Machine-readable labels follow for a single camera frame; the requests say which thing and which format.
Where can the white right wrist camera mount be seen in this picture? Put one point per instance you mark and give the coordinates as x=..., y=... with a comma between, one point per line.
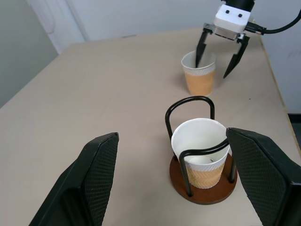
x=231, y=21

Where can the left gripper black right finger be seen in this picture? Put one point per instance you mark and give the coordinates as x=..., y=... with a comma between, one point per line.
x=263, y=174

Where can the orange and white paper cup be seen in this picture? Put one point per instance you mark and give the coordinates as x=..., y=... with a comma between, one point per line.
x=204, y=175
x=200, y=80

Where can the white door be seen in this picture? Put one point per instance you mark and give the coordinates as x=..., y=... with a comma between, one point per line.
x=54, y=18

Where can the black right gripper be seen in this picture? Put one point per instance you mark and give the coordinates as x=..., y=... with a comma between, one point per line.
x=225, y=34

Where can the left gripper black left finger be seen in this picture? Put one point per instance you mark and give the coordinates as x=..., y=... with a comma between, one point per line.
x=94, y=179

